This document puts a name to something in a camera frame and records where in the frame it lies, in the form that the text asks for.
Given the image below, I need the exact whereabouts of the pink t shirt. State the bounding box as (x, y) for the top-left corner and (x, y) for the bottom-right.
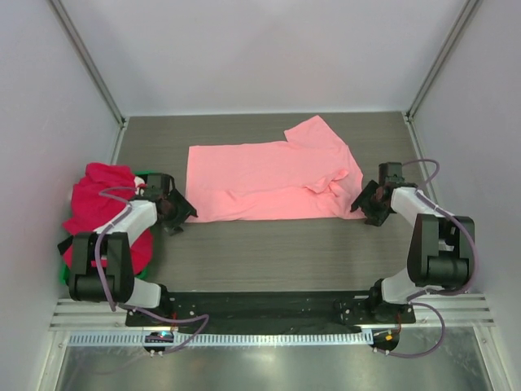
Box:
(186, 116), (363, 223)

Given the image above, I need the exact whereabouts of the red t shirt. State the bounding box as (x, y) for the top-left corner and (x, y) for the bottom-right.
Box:
(58, 162), (153, 276)

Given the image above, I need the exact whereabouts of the green plastic tray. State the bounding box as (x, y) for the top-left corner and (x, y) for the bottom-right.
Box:
(59, 163), (136, 283)

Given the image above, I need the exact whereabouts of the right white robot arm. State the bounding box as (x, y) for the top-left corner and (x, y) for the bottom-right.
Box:
(342, 162), (478, 324)

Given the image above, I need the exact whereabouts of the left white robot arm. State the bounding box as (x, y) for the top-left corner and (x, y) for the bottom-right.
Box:
(68, 173), (197, 325)

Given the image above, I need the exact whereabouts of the black garment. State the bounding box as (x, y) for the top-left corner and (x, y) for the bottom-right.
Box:
(57, 235), (74, 256)

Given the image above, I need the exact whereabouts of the right aluminium frame post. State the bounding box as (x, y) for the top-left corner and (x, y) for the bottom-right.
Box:
(405, 0), (484, 122)

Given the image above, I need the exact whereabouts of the aluminium frame post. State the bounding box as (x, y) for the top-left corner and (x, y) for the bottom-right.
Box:
(47, 0), (127, 128)
(405, 0), (484, 122)

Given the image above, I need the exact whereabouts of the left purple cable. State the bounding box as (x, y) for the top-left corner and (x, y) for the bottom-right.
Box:
(93, 186), (211, 354)

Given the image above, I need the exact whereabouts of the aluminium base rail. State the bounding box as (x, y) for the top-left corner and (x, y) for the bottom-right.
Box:
(49, 294), (495, 332)

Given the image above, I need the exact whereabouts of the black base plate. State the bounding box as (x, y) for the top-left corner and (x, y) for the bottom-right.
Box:
(151, 291), (416, 335)

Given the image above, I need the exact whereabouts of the slotted cable duct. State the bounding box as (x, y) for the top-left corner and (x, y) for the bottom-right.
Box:
(68, 329), (373, 348)

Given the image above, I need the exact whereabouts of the left aluminium frame post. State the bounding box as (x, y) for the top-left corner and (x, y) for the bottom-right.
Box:
(47, 0), (127, 128)

